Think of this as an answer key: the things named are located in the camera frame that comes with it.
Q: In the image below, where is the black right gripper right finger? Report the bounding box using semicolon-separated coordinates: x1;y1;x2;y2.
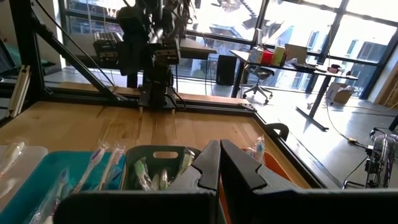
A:
220;139;301;224

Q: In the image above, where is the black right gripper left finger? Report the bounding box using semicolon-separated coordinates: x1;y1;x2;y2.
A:
166;139;221;196

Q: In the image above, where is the purple packaged toothbrush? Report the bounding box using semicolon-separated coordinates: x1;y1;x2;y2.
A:
30;169;69;224

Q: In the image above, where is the black desk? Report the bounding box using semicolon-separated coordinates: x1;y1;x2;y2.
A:
71;37;217;88

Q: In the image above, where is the orange plastic bin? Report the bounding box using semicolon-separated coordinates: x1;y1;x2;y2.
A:
217;146;293;224

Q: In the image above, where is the black keyboard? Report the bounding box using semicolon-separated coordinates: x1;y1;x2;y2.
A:
93;30;124;62

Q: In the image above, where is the black speaker box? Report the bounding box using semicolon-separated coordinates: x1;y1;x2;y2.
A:
216;55;238;86

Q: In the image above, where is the black table clamp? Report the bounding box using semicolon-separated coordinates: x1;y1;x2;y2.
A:
266;123;290;141

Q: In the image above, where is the grey plastic bin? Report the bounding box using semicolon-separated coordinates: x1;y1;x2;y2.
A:
121;144;203;191

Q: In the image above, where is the white carton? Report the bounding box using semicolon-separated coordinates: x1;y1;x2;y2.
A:
248;46;264;64

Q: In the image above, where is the grey office chair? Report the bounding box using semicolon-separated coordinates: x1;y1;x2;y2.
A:
242;67;276;105

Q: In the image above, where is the black-legged office desk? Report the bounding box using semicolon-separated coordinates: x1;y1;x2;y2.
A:
229;49;360;131

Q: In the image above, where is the cardboard box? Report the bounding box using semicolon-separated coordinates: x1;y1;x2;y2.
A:
325;82;355;105

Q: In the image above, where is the silver laptop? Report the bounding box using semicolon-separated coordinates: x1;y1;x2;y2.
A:
284;43;308;65

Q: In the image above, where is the black floor fan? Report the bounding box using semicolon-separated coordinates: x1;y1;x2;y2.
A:
365;130;398;189

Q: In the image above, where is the teal plastic bin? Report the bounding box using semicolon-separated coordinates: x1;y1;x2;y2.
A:
0;151;127;224

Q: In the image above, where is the clear plastic bin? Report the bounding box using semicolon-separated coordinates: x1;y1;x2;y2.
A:
0;144;49;212

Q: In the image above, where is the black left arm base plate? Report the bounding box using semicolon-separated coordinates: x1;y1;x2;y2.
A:
138;77;187;114

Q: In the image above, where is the black fan cable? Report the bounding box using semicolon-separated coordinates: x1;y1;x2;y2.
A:
325;93;374;189

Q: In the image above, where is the black aluminium table frame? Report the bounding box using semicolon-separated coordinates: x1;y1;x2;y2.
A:
0;0;327;190

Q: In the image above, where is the silver metal bracket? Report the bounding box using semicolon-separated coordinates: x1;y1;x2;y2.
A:
7;65;32;118

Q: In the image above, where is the black window frame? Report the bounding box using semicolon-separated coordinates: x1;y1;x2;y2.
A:
58;0;398;100

